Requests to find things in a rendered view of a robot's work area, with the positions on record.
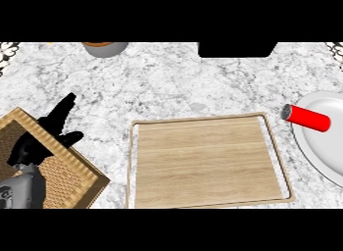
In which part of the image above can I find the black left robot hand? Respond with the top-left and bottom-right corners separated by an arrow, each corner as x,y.
6,92 -> 86,167

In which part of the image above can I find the red can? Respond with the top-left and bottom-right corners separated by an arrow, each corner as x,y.
281,103 -> 332,133

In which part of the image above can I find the wicker basket tray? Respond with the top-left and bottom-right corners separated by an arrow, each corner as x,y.
0,106 -> 112,210

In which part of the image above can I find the grey pot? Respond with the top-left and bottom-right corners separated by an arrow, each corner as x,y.
81,41 -> 130,59

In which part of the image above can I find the pale wooden tray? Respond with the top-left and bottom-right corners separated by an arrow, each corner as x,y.
125,112 -> 297,210

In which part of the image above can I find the black appliance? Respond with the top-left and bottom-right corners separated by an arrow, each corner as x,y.
196,41 -> 279,59

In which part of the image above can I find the white plate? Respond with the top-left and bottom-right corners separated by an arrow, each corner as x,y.
291,90 -> 343,193

